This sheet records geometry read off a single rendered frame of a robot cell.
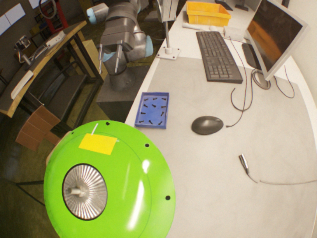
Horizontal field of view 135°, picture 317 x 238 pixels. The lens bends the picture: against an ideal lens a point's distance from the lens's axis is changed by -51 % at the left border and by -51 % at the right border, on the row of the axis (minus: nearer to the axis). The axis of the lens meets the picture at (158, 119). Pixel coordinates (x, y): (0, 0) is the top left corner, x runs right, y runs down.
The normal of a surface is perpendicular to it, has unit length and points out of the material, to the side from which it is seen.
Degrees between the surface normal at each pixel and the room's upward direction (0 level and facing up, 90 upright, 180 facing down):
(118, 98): 0
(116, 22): 44
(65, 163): 5
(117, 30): 32
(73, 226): 8
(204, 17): 94
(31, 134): 90
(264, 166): 0
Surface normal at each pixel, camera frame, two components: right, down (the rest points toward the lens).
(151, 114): -0.12, -0.48
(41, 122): 0.68, 0.59
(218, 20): -0.14, 0.90
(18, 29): 0.95, 0.18
